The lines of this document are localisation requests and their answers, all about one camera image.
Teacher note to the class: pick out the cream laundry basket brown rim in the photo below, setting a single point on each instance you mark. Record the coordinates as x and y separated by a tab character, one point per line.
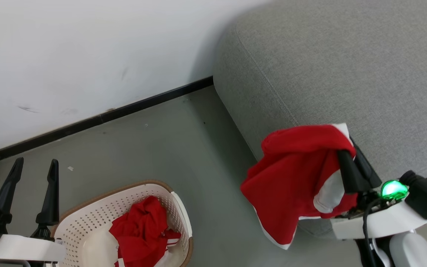
87	222

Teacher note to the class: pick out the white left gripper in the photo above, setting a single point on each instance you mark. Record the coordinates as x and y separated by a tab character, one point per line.
20	247

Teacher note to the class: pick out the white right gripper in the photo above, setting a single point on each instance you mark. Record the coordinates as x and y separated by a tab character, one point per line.
384	222

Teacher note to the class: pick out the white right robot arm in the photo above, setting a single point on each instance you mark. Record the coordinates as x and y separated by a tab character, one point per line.
413	250

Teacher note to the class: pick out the black baseboard strip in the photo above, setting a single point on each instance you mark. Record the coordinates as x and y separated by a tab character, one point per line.
124	109

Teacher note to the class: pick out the red jersey with striped cuffs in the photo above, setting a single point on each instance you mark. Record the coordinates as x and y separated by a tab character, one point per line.
139	233

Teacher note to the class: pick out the grey fabric sofa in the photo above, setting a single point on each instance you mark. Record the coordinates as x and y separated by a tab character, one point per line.
347	66

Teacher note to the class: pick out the red shorts with white trim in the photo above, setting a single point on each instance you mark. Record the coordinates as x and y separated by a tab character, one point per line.
291	178

